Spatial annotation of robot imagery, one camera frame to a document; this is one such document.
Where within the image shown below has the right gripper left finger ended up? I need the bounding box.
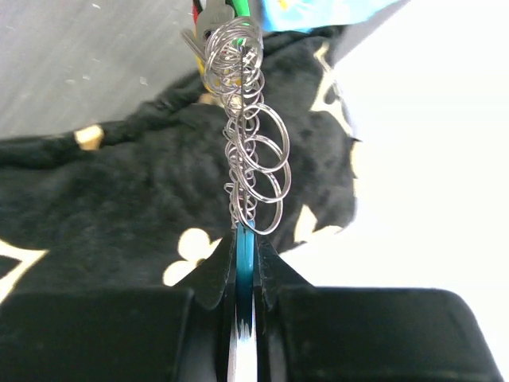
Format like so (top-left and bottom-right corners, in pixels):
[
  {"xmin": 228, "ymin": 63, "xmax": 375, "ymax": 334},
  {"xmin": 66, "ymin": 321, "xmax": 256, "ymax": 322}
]
[{"xmin": 1, "ymin": 236, "xmax": 236, "ymax": 381}]

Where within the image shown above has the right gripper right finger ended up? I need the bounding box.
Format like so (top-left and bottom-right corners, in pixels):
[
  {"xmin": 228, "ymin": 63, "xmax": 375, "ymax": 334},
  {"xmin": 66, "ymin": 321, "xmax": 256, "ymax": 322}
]
[{"xmin": 254, "ymin": 238, "xmax": 503, "ymax": 381}]

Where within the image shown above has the white blue large keyring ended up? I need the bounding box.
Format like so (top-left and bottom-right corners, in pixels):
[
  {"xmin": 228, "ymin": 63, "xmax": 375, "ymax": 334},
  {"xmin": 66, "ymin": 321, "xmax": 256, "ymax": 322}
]
[{"xmin": 202, "ymin": 15, "xmax": 292, "ymax": 382}]

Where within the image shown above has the bunch of coloured keys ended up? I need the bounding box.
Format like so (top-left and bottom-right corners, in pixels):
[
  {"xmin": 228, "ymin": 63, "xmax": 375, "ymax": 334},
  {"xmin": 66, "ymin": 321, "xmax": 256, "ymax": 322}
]
[{"xmin": 181, "ymin": 1, "xmax": 263, "ymax": 98}]

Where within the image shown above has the black floral plush pillow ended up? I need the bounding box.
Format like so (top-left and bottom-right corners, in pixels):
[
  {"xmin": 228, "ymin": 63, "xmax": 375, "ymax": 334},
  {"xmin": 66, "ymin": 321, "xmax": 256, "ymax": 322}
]
[{"xmin": 1, "ymin": 26, "xmax": 356, "ymax": 296}]

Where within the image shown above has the blue space print cloth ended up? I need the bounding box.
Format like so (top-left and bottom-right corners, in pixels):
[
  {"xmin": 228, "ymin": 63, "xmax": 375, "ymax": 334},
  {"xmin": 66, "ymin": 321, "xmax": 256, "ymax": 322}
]
[{"xmin": 261, "ymin": 0, "xmax": 396, "ymax": 33}]

